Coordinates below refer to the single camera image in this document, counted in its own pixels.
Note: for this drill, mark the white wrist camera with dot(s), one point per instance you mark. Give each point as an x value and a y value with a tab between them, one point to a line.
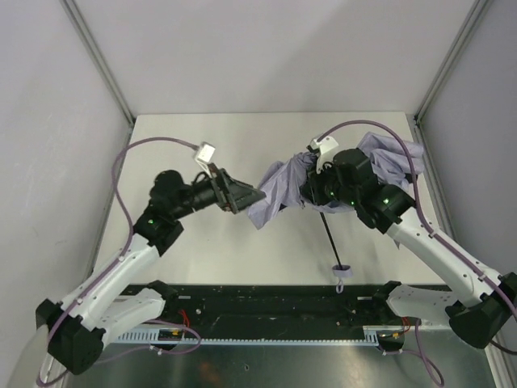
325	149
203	156

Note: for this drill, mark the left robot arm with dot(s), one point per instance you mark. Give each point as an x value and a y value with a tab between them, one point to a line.
90	318

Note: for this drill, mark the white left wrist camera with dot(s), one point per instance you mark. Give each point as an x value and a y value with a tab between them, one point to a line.
203	156

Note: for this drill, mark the grey slotted cable duct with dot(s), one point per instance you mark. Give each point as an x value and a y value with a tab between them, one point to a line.
156	335

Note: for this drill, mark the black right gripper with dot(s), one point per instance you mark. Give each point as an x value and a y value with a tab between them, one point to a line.
308	191

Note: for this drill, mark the right aluminium frame post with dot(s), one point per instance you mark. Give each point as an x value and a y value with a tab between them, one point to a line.
460	43

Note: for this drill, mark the lavender folding umbrella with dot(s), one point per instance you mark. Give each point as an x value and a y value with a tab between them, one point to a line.
283	180

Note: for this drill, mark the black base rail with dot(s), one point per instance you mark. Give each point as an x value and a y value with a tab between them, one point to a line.
313	312

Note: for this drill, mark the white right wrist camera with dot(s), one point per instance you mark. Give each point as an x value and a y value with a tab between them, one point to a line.
325	149

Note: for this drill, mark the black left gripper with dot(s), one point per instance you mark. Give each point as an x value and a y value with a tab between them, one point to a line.
224	191

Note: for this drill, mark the left aluminium frame post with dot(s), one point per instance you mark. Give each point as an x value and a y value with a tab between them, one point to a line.
80	25

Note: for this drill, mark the aluminium frame post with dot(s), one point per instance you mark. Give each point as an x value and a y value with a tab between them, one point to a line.
460	43
80	25

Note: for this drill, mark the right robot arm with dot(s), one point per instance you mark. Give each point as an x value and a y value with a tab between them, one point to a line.
479	300

